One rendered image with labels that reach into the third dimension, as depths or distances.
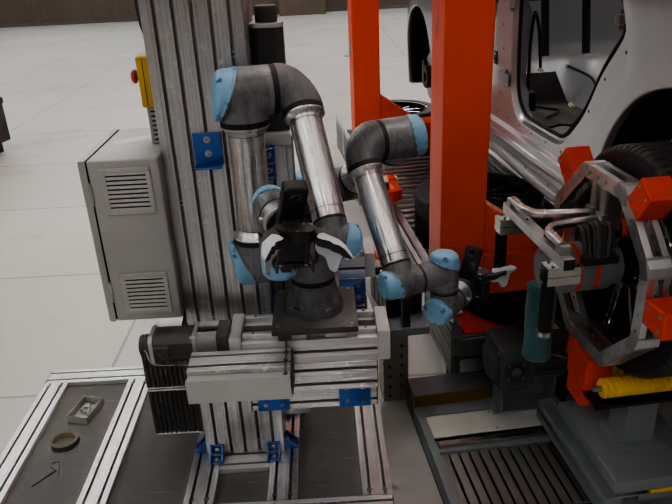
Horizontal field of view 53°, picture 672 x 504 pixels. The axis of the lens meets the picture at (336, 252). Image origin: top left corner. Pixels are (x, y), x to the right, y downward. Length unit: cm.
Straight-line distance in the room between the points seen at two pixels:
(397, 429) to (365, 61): 227
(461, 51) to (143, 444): 164
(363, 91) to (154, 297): 251
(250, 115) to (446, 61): 85
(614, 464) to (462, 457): 51
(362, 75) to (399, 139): 234
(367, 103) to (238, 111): 267
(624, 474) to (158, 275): 149
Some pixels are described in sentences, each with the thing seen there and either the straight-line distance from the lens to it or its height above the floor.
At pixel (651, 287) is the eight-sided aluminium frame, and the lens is 182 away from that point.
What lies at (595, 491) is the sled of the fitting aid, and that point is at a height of 15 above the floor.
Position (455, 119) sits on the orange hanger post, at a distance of 227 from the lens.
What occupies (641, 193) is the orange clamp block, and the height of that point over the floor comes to 113.
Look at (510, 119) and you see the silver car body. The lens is 324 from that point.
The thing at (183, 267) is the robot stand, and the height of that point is 90.
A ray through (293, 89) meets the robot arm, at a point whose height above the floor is 141.
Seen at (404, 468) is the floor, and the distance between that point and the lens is 255.
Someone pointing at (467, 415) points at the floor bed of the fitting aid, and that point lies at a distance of 267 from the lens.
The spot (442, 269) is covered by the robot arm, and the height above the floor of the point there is 94.
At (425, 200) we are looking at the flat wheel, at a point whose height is 50.
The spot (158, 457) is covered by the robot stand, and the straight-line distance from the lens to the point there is 239.
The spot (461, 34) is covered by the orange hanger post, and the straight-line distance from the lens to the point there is 223.
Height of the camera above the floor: 171
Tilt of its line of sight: 24 degrees down
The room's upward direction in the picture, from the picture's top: 3 degrees counter-clockwise
